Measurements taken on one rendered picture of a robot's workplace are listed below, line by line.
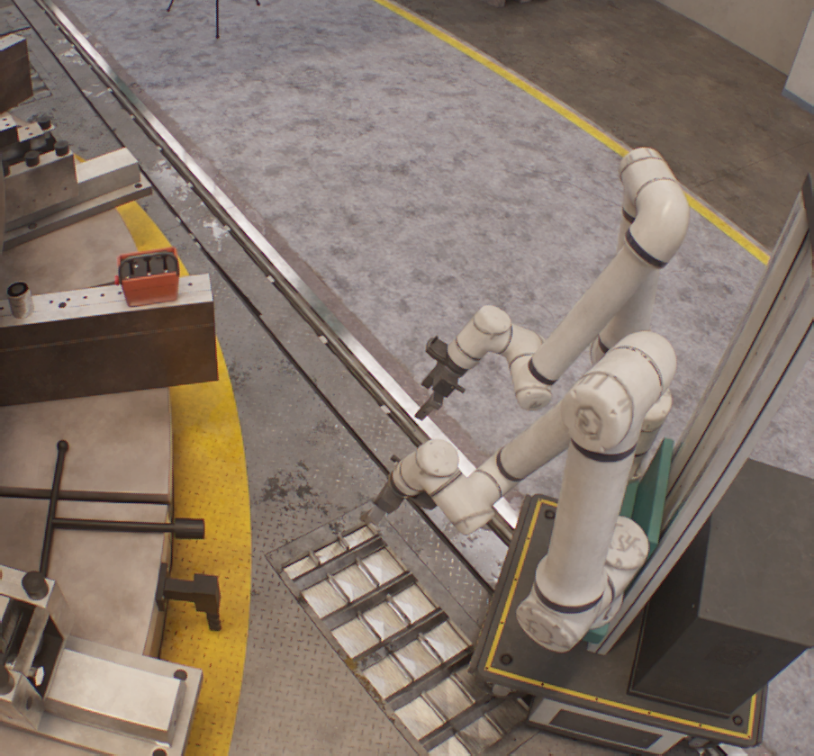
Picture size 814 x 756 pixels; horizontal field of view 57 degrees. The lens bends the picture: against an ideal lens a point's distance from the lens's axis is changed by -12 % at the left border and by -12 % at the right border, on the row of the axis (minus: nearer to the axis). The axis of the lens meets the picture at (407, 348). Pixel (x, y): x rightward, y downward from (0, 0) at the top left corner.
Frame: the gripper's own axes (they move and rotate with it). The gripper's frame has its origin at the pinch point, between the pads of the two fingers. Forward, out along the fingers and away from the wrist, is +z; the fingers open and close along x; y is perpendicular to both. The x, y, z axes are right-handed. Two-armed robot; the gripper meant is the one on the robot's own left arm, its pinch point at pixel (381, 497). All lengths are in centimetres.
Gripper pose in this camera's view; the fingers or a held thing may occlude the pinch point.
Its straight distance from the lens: 205.1
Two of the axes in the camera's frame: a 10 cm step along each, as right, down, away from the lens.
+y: -7.8, -6.2, -0.7
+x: -4.8, 6.7, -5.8
